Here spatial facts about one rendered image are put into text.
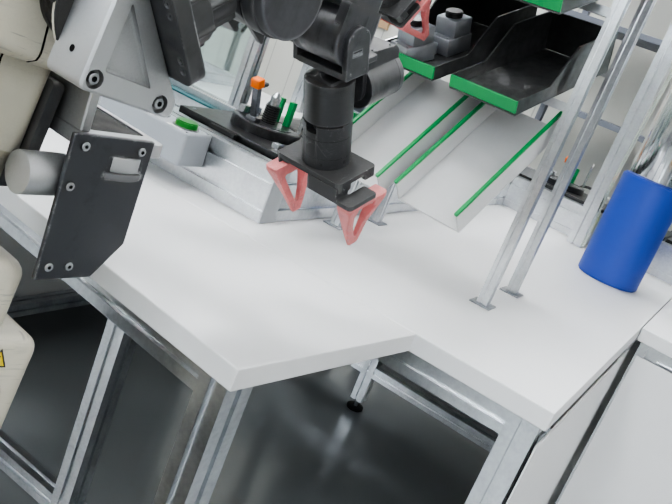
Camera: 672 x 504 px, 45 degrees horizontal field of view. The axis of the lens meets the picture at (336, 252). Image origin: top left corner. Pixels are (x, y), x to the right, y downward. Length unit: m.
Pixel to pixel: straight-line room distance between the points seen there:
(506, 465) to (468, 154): 0.53
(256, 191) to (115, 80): 0.74
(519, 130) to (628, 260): 0.72
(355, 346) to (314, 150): 0.27
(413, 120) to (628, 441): 0.87
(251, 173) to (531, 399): 0.61
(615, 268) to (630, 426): 0.41
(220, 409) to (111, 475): 1.23
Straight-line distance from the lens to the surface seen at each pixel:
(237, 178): 1.41
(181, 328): 0.93
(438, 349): 1.16
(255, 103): 1.53
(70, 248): 0.88
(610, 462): 1.91
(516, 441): 1.17
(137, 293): 0.98
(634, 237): 2.07
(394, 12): 1.30
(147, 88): 0.70
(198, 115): 1.54
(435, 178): 1.37
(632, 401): 1.87
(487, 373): 1.15
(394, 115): 1.47
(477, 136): 1.44
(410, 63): 1.36
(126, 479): 2.14
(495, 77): 1.40
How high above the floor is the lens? 1.25
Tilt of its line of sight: 16 degrees down
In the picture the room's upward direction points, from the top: 22 degrees clockwise
